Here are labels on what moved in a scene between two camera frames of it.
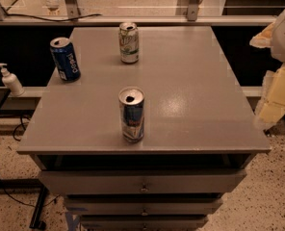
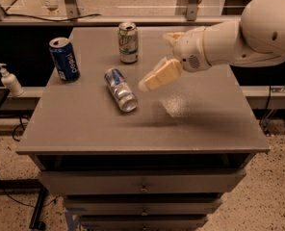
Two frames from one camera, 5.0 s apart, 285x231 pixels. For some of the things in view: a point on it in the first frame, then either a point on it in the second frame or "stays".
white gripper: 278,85 to 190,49
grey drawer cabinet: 199,130 stays
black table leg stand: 38,184 stays
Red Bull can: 132,114 to 120,89
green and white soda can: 129,46 stays
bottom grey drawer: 143,222 stays
